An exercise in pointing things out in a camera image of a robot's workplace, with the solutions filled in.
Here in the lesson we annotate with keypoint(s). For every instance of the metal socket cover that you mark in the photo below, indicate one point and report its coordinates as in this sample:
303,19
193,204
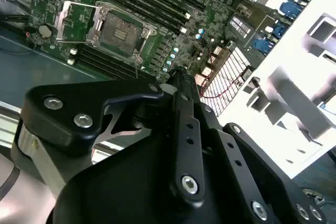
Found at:
61,22

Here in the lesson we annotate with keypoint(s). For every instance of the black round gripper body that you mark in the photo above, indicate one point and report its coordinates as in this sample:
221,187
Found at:
126,182

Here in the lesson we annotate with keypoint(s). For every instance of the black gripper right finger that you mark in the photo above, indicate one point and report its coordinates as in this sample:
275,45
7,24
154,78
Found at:
235,154

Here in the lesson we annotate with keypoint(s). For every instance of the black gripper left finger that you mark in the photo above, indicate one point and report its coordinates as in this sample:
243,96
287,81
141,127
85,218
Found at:
65,108

